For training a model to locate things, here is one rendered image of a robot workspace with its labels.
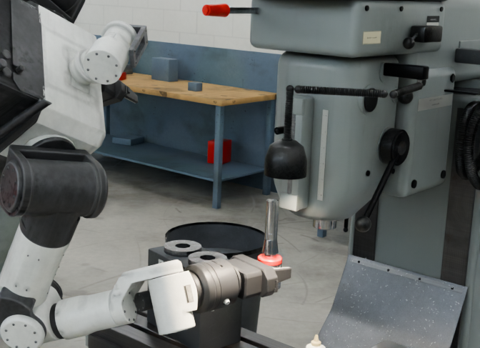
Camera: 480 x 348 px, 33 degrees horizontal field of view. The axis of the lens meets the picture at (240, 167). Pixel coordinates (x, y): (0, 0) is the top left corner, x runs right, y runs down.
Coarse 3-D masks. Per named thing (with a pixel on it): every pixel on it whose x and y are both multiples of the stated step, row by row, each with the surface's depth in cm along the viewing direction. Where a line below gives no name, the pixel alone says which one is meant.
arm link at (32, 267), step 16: (16, 240) 134; (16, 256) 135; (32, 256) 134; (48, 256) 134; (16, 272) 136; (32, 272) 135; (48, 272) 136; (0, 288) 140; (16, 288) 137; (32, 288) 137; (48, 288) 140; (0, 304) 138; (16, 304) 138; (32, 304) 139; (0, 320) 140; (16, 320) 138; (32, 320) 139; (16, 336) 140; (32, 336) 140
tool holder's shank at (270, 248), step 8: (272, 200) 152; (272, 208) 151; (272, 216) 152; (272, 224) 152; (272, 232) 152; (264, 240) 154; (272, 240) 153; (264, 248) 153; (272, 248) 153; (264, 256) 154; (272, 256) 154
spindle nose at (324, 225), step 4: (316, 220) 160; (320, 220) 160; (316, 224) 160; (320, 224) 160; (324, 224) 160; (328, 224) 160; (332, 224) 160; (316, 228) 160; (320, 228) 160; (324, 228) 160; (328, 228) 160; (332, 228) 160
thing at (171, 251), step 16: (176, 240) 196; (160, 256) 189; (176, 256) 188; (192, 256) 185; (208, 256) 186; (224, 256) 186; (240, 304) 185; (208, 320) 180; (224, 320) 183; (240, 320) 186; (176, 336) 187; (192, 336) 182; (208, 336) 181; (224, 336) 184; (240, 336) 188
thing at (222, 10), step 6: (204, 6) 139; (210, 6) 139; (216, 6) 140; (222, 6) 141; (228, 6) 142; (204, 12) 139; (210, 12) 139; (216, 12) 140; (222, 12) 141; (228, 12) 142; (234, 12) 144; (240, 12) 146; (246, 12) 147; (252, 12) 148; (258, 12) 149
